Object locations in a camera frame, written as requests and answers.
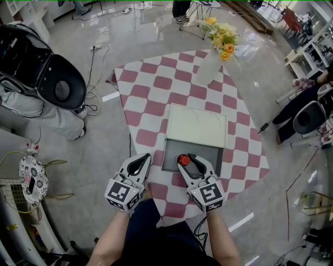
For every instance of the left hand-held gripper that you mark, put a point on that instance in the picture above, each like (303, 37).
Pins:
(119, 193)

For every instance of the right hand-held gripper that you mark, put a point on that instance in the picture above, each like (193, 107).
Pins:
(208, 196)

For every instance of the red round cap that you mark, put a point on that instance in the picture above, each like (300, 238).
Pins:
(182, 159)

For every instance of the cream box lid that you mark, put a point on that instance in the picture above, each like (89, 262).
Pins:
(197, 124)

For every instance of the person's left forearm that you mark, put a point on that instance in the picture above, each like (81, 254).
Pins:
(109, 239)

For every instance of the person's right forearm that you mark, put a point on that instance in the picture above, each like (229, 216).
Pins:
(223, 239)

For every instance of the person's dark clothing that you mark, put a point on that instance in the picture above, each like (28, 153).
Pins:
(161, 239)

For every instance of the black power adapter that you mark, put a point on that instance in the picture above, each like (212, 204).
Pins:
(264, 126)

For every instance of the pink white checked tablecloth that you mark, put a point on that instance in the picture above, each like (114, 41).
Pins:
(164, 83)

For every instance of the floral round cushion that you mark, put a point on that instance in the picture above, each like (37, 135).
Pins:
(39, 169)

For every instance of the black phone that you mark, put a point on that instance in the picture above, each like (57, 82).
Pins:
(31, 185)

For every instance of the white vase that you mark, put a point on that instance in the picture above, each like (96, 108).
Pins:
(208, 68)

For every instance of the gold metal rack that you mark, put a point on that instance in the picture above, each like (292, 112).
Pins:
(320, 205)

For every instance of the white low cabinet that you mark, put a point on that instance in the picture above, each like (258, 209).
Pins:
(10, 143)

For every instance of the white power strip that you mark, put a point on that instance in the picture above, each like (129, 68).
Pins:
(126, 10)
(95, 47)

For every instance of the small checked table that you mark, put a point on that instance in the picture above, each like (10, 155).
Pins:
(301, 83)

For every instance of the yellow flower bouquet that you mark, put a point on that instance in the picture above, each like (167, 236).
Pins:
(223, 39)

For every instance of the white shelf unit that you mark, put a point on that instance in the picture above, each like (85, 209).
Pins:
(304, 57)

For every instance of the brown wooden step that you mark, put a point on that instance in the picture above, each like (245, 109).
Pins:
(249, 15)

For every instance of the round white table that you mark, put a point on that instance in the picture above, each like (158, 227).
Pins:
(216, 4)

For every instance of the orange armchair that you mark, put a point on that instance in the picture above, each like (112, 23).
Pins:
(291, 19)

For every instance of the white cubby shelf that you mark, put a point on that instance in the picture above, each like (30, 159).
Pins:
(33, 15)

